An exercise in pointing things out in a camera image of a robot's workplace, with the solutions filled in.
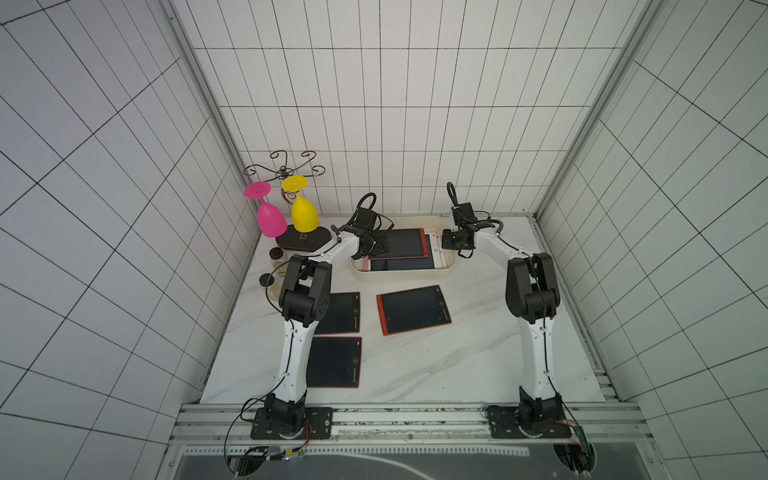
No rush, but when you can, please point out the yellow plastic wine glass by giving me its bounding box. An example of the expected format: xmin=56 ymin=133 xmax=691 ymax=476
xmin=282 ymin=175 xmax=320 ymax=233

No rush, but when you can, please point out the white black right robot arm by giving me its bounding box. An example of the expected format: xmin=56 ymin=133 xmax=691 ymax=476
xmin=442 ymin=202 xmax=565 ymax=438

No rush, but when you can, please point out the aluminium mounting rail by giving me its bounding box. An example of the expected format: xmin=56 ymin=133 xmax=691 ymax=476
xmin=170 ymin=402 xmax=652 ymax=447

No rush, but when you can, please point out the cream plastic storage box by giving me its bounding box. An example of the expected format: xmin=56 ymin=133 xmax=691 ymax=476
xmin=347 ymin=216 xmax=457 ymax=282

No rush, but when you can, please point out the glass jar black lid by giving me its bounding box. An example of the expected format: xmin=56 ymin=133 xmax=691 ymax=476
xmin=269 ymin=247 xmax=286 ymax=268

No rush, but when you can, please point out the pink plastic wine glass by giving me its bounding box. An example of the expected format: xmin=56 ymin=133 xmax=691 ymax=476
xmin=244 ymin=182 xmax=288 ymax=238

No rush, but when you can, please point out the pink white writing tablet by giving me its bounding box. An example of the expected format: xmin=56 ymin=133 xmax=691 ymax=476
xmin=363 ymin=232 xmax=445 ymax=272

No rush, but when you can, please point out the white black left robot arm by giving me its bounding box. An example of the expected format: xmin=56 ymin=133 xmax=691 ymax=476
xmin=264 ymin=206 xmax=383 ymax=431

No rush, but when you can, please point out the red writing tablet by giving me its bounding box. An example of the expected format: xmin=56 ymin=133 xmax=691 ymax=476
xmin=306 ymin=337 xmax=362 ymax=388
xmin=376 ymin=285 xmax=452 ymax=336
xmin=371 ymin=228 xmax=429 ymax=260
xmin=315 ymin=292 xmax=360 ymax=335

